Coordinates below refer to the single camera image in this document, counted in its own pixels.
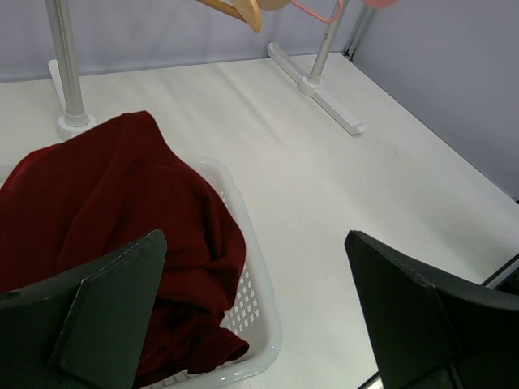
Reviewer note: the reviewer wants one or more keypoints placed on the metal clothes rack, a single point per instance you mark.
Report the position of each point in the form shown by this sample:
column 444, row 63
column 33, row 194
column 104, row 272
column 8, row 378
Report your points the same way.
column 75, row 120

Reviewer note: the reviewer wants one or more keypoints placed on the beige wooden hanger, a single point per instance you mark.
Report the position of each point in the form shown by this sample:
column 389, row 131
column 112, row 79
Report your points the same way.
column 273, row 5

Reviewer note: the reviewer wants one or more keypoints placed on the light wood hanger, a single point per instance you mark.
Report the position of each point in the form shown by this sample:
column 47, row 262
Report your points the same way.
column 247, row 11

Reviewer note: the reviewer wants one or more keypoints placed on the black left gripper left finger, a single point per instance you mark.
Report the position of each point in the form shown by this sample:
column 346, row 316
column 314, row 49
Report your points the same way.
column 83, row 328

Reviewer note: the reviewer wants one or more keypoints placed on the thick pink plastic hanger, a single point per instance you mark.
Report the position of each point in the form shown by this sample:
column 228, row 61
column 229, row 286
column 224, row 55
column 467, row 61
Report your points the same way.
column 380, row 4

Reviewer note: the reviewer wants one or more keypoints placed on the dark maroon t shirt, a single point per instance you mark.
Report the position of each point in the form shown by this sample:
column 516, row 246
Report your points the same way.
column 102, row 189

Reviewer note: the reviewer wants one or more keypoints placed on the bright red t shirt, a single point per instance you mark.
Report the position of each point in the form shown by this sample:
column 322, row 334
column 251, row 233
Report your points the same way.
column 22, row 165

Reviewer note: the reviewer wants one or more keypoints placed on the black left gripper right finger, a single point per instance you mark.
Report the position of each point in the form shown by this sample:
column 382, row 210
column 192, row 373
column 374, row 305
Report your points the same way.
column 429, row 328

